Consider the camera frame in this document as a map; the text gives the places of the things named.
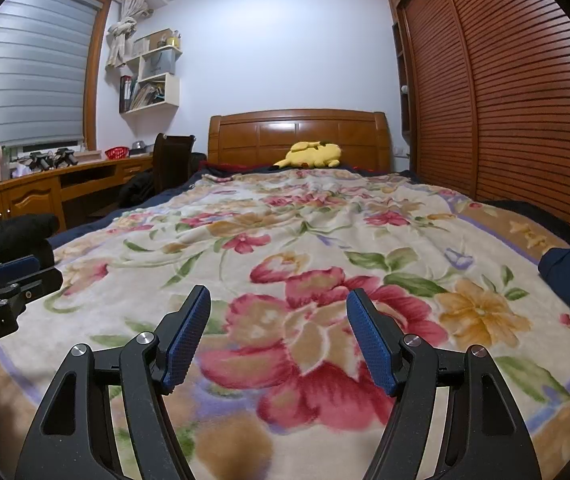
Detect yellow plush toy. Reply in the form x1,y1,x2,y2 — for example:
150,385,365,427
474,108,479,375
272,141,342,170

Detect grey paper bag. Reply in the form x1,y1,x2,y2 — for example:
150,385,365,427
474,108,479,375
146,50,176,78

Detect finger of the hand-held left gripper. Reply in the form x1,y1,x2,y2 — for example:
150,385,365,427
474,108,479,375
0,255,40,286
0,267,64,311

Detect navy blue bed sheet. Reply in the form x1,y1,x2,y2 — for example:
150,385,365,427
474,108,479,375
47,167,210,248

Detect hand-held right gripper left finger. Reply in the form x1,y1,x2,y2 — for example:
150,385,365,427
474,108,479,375
15,285,212,480

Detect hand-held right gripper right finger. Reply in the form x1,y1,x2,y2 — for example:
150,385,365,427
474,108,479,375
346,288,538,480

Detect dark wooden chair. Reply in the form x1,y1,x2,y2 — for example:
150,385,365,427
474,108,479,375
153,133,196,196

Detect wooden bed headboard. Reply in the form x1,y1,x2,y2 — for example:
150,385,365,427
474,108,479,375
208,110,392,173

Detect wooden window frame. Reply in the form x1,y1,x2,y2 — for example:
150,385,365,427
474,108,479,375
82,0,113,153

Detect grey window blind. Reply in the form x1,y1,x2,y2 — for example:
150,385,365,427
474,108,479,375
0,0,102,158

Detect wooden louvred wardrobe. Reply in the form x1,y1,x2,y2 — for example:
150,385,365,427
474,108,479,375
385,0,570,248

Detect tied beige curtain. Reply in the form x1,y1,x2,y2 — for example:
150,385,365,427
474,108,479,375
106,0,152,68

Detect wooden desk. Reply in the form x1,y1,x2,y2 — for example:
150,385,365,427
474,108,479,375
0,152,158,236

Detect black buttoned coat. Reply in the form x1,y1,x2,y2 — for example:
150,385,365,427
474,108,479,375
0,213,60,286

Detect floral blanket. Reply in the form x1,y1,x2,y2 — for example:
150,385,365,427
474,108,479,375
0,167,570,480

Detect white wall shelf unit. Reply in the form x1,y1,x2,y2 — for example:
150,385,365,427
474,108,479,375
118,29,184,115

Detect black clothes pile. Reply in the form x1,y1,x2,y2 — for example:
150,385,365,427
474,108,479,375
117,172,156,207

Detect stack of books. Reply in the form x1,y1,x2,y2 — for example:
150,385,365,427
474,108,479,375
135,80,166,110

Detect black binder folders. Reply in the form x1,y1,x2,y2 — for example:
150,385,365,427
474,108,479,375
120,75,138,112

